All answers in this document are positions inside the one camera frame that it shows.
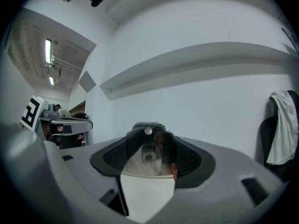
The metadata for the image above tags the shiny metal object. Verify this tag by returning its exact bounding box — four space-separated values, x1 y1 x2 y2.
120 122 176 217

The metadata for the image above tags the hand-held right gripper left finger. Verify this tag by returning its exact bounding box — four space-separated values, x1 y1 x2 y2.
0 124 129 224

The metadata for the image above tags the white wall ledge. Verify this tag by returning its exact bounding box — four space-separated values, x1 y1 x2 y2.
99 42 299 100

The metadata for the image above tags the grey square wall panel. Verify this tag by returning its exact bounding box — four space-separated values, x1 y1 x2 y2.
78 70 97 94

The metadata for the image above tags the white towel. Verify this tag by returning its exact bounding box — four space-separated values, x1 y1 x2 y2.
266 90 297 166

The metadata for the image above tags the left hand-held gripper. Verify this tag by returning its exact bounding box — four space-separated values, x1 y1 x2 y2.
20 94 94 149

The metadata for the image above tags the long ceiling light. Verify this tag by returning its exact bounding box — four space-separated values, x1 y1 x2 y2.
45 39 52 63

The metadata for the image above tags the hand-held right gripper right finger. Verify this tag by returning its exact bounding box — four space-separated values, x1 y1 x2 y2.
149 136 288 224

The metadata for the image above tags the black office chair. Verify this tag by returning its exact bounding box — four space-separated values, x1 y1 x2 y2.
260 90 299 182

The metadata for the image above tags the person's left hand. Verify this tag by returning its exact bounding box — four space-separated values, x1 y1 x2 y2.
43 124 64 141

